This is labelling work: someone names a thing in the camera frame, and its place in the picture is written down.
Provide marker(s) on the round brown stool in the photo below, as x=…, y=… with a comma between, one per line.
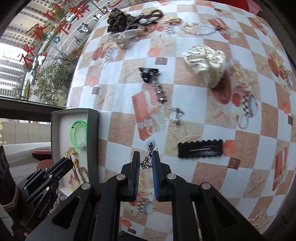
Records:
x=42, y=162

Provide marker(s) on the silver metal hair clip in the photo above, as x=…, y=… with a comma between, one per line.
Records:
x=75, y=171

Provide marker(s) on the pink plastic basin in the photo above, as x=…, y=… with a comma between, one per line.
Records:
x=254, y=7

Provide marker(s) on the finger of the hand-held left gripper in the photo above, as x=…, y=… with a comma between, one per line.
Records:
x=57, y=165
x=62, y=172

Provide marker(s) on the gold hair clip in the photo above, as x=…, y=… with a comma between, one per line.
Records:
x=173, y=20

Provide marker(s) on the green translucent bangle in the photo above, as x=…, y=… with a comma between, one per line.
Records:
x=79, y=135

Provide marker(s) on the clear hair claw clip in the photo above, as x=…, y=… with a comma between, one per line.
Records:
x=127, y=38

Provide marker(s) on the dangling earring with clear disc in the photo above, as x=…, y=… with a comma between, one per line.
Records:
x=149, y=148

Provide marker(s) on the red plastic chair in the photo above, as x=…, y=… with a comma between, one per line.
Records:
x=231, y=1

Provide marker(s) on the cream polka dot scrunchie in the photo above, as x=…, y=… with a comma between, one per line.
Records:
x=205, y=63

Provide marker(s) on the black snap hair clip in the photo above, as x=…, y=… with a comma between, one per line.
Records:
x=200, y=148

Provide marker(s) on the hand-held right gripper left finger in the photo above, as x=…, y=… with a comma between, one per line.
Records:
x=138, y=176

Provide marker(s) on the grey jewelry box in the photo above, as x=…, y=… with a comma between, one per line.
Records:
x=66, y=129

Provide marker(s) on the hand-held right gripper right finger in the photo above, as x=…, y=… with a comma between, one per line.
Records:
x=155, y=176

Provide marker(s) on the leopard print scrunchie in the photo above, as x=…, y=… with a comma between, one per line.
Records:
x=116, y=19

